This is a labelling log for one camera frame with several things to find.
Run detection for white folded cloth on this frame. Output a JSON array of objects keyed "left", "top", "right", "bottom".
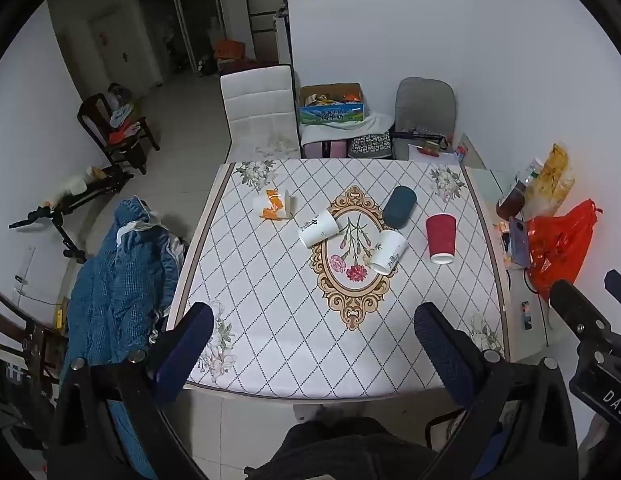
[{"left": 300, "top": 111, "right": 396, "bottom": 146}]

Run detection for brown glass jar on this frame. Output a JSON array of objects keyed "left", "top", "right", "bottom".
[{"left": 496, "top": 184, "right": 529, "bottom": 222}]

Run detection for black tripod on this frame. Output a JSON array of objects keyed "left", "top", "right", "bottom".
[{"left": 9, "top": 162, "right": 134, "bottom": 264}]

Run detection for patterned fabric bag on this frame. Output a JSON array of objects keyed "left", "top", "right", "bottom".
[{"left": 347, "top": 132, "right": 393, "bottom": 160}]

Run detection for grey cushioned chair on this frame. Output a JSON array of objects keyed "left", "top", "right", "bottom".
[{"left": 393, "top": 77, "right": 457, "bottom": 162}]

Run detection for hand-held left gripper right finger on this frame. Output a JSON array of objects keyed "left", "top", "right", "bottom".
[{"left": 415, "top": 302, "right": 579, "bottom": 480}]

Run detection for blue quilted jacket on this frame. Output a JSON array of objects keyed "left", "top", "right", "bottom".
[{"left": 60, "top": 195, "right": 185, "bottom": 480}]

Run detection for pink box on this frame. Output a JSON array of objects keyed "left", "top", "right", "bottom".
[{"left": 302, "top": 140, "right": 349, "bottom": 159}]

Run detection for printed cardboard box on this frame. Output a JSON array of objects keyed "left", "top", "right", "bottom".
[{"left": 296, "top": 83, "right": 368, "bottom": 126}]

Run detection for smartphone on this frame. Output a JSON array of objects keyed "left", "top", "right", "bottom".
[{"left": 507, "top": 217, "right": 533, "bottom": 266}]

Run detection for red paper cup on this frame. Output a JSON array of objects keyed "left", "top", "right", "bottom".
[{"left": 425, "top": 213, "right": 458, "bottom": 265}]

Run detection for floral diamond-pattern tablecloth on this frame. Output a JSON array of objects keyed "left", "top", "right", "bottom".
[{"left": 168, "top": 158, "right": 511, "bottom": 401}]

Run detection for clothes pile on chair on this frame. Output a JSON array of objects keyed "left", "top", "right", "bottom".
[{"left": 108, "top": 102, "right": 145, "bottom": 145}]

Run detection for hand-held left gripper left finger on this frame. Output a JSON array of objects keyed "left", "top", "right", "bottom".
[{"left": 48, "top": 301, "right": 214, "bottom": 480}]

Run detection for dark wooden chair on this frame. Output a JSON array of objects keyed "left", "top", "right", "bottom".
[{"left": 76, "top": 92, "right": 160, "bottom": 176}]

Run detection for orange and white paper cup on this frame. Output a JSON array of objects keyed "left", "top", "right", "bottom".
[{"left": 253, "top": 188, "right": 295, "bottom": 221}]

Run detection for white padded chair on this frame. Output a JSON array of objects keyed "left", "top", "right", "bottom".
[{"left": 220, "top": 64, "right": 302, "bottom": 162}]

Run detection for brown wooden chair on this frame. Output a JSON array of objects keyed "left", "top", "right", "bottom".
[{"left": 0, "top": 285, "right": 67, "bottom": 461}]

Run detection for orange bag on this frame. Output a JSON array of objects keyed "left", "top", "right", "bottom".
[{"left": 212, "top": 39, "right": 247, "bottom": 62}]

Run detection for white side table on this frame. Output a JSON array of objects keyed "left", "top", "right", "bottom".
[{"left": 458, "top": 132, "right": 571, "bottom": 347}]

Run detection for yellow snack bag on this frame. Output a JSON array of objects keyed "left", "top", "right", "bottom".
[{"left": 527, "top": 143, "right": 576, "bottom": 217}]

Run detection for red plastic bag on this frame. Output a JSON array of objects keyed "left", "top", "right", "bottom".
[{"left": 527, "top": 199, "right": 604, "bottom": 302}]

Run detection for person's dark trousers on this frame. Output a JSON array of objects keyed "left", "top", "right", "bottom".
[{"left": 263, "top": 414, "right": 441, "bottom": 480}]

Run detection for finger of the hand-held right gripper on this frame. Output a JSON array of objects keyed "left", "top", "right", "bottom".
[
  {"left": 549, "top": 280, "right": 617, "bottom": 347},
  {"left": 605, "top": 269, "right": 621, "bottom": 312}
]

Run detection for white cup with green print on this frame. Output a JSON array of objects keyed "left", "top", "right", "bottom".
[{"left": 368, "top": 230, "right": 409, "bottom": 276}]

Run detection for dark teal cup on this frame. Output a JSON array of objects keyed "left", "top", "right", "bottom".
[{"left": 383, "top": 185, "right": 417, "bottom": 229}]

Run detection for white cup with black print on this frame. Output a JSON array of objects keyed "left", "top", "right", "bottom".
[{"left": 297, "top": 209, "right": 339, "bottom": 248}]

